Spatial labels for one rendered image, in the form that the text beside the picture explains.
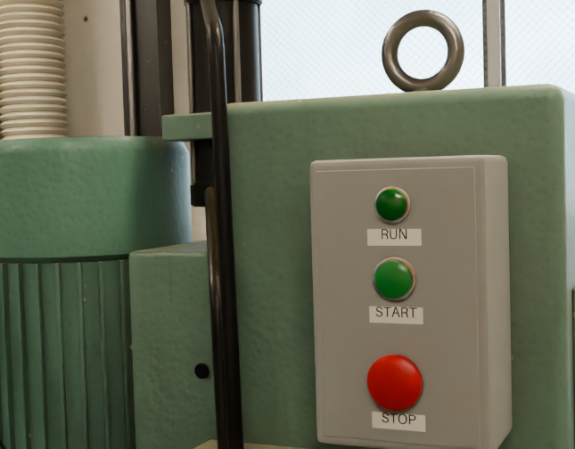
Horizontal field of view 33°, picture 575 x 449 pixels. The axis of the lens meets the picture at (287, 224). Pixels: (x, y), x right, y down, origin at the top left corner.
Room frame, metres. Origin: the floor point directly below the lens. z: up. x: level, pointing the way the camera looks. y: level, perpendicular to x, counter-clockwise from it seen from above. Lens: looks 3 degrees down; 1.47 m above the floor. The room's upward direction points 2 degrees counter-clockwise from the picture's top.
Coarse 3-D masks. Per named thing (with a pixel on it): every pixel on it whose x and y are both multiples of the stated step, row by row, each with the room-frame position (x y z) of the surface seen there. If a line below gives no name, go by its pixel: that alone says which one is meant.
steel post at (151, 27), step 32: (128, 0) 2.18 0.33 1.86; (160, 0) 2.20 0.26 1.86; (128, 32) 2.18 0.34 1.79; (160, 32) 2.19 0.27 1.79; (128, 64) 2.18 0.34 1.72; (160, 64) 2.19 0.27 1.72; (128, 96) 2.18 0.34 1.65; (160, 96) 2.18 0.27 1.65; (128, 128) 2.21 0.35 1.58; (160, 128) 2.18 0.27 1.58
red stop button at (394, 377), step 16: (384, 368) 0.52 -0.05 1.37; (400, 368) 0.51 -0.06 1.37; (416, 368) 0.51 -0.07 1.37; (368, 384) 0.52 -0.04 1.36; (384, 384) 0.52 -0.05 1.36; (400, 384) 0.51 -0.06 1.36; (416, 384) 0.51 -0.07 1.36; (384, 400) 0.52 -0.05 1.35; (400, 400) 0.51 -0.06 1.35; (416, 400) 0.51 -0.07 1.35
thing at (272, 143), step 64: (256, 128) 0.62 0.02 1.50; (320, 128) 0.61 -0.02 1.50; (384, 128) 0.59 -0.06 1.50; (448, 128) 0.57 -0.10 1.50; (512, 128) 0.56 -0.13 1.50; (256, 192) 0.62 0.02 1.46; (512, 192) 0.56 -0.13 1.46; (256, 256) 0.63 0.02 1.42; (512, 256) 0.56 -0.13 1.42; (256, 320) 0.63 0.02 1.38; (512, 320) 0.56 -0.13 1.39; (256, 384) 0.63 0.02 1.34; (512, 384) 0.56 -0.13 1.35; (320, 448) 0.61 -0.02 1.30; (512, 448) 0.56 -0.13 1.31
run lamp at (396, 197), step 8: (384, 192) 0.52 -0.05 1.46; (392, 192) 0.52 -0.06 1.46; (400, 192) 0.52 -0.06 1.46; (376, 200) 0.52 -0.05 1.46; (384, 200) 0.52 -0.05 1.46; (392, 200) 0.52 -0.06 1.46; (400, 200) 0.52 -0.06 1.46; (408, 200) 0.52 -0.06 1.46; (376, 208) 0.52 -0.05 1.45; (384, 208) 0.52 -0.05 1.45; (392, 208) 0.52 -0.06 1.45; (400, 208) 0.52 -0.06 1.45; (408, 208) 0.52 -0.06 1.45; (384, 216) 0.52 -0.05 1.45; (392, 216) 0.52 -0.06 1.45; (400, 216) 0.52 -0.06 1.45
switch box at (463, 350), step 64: (320, 192) 0.54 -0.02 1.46; (448, 192) 0.51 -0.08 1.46; (320, 256) 0.54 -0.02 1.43; (384, 256) 0.53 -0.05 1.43; (448, 256) 0.51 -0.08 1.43; (320, 320) 0.54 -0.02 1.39; (448, 320) 0.51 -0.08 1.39; (320, 384) 0.54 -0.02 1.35; (448, 384) 0.51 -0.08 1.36; (384, 448) 0.53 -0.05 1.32; (448, 448) 0.52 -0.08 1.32
